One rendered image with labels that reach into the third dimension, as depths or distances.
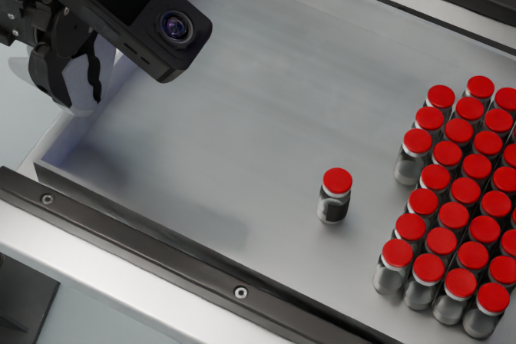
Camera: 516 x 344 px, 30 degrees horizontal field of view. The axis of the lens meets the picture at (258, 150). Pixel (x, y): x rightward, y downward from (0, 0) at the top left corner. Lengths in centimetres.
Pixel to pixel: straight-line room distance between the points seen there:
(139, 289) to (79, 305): 98
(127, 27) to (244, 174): 20
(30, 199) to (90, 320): 95
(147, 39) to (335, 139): 23
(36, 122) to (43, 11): 127
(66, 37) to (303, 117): 22
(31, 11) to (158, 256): 19
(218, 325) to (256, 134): 16
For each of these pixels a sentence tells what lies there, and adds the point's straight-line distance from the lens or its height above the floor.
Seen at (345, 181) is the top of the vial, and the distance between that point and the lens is 67.
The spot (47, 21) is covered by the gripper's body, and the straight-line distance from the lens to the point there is 59.
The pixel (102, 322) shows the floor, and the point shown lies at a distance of 164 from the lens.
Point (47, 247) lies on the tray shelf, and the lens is 70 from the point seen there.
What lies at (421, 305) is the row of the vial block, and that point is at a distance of 67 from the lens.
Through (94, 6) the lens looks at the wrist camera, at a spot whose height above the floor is 108.
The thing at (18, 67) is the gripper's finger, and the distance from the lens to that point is 69.
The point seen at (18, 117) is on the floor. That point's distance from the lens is 187.
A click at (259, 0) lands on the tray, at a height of 88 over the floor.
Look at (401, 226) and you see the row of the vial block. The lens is 66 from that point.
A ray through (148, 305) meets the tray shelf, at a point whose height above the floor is 88.
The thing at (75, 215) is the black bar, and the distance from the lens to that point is 69.
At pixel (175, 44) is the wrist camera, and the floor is 106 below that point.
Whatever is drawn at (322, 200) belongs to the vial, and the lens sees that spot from 68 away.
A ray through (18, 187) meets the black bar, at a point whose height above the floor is 90.
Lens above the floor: 149
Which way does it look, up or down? 57 degrees down
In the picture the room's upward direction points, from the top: 3 degrees clockwise
